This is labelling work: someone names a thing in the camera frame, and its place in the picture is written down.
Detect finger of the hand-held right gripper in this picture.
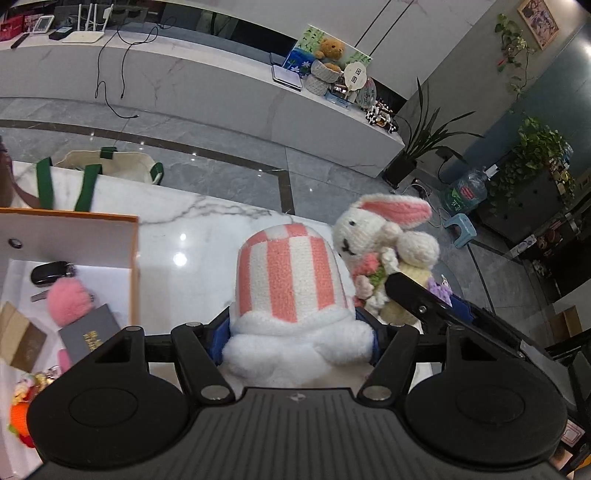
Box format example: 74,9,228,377
451,296,527,358
385,272,467,326

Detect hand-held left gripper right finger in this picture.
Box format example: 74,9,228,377
356,308,497,404

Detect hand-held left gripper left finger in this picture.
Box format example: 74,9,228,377
95,308,235,404

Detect crochet bunny doll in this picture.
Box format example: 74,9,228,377
331,193,451,326

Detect white plush pink striped hat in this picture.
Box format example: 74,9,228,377
221,223,380,388

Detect dark grey gift box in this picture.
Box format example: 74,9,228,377
58,305,122,367

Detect pink green pompom keychain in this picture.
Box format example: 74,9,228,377
47,278,96,324

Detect black key fob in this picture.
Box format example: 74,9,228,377
31,261,75,286

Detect gold gift box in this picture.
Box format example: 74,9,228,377
0,302,48,372

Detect orange cardboard box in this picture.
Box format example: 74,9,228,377
0,208,140,453

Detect white marble desktop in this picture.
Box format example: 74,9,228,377
9,161,444,407

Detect small blue plastic stool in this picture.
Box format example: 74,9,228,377
443,213,478,250

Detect large water jug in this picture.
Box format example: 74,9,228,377
441,167,490,215

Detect dark cabinet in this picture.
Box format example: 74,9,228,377
475,171,591,259

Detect long-leaf plant in black pot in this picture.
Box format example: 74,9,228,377
383,78,485,188

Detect trailing pothos plant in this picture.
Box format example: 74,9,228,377
489,117,575,210

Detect black white checkered toy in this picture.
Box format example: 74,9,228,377
366,102,400,134

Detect colourful crochet toy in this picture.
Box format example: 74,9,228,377
9,374,42,446

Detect patterned round fan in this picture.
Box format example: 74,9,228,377
355,78,380,108

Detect small blue tray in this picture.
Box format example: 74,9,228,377
325,88,354,108

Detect white round paper fan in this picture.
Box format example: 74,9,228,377
339,62,371,90

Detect grey laptop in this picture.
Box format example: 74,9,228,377
271,65,303,92

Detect white marble tv cabinet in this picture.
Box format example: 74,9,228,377
0,28,406,178

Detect brown teddy bear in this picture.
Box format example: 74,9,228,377
315,38,347,63

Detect green floral painting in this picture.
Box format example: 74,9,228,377
285,25,372,77

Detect hanging vine with red ornament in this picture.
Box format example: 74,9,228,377
494,14,536,100

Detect white router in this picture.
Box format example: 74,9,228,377
62,2,114,44

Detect red box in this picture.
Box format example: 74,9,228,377
0,14,26,41

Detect canvas tote bag green handles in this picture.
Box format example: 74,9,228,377
37,147,164,213

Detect black power cable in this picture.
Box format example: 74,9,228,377
95,16,178,121

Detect framed wall picture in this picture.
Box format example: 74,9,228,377
517,0,559,51

